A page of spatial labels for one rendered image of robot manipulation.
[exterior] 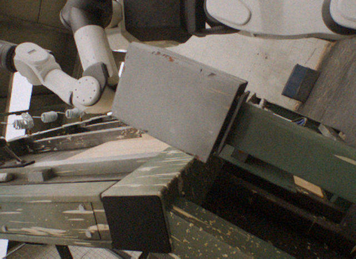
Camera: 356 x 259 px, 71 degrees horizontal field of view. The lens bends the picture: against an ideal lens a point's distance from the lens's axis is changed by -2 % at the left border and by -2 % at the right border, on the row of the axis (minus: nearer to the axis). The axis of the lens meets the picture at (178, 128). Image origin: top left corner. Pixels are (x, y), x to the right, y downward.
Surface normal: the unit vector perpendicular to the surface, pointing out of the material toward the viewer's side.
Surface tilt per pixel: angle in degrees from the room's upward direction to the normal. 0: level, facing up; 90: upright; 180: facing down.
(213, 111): 90
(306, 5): 90
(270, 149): 90
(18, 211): 90
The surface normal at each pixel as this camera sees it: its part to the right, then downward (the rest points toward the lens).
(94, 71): -0.22, -0.11
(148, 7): -0.17, 0.21
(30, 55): 0.15, -0.60
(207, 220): 0.33, -0.89
